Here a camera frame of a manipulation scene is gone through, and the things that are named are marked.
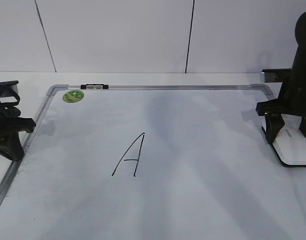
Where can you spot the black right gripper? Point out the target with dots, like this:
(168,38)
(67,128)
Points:
(291,100)

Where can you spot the white whiteboard eraser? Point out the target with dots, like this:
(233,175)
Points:
(290,145)

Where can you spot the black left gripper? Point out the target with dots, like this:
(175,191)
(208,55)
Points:
(11,123)

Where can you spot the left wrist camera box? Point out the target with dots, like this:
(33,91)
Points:
(8,88)

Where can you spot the black hanging clip on frame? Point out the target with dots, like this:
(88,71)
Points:
(94,86)

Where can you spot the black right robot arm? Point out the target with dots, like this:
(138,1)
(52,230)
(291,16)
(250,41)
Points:
(300,34)

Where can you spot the white board with aluminium frame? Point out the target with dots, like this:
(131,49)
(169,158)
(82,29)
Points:
(154,164)

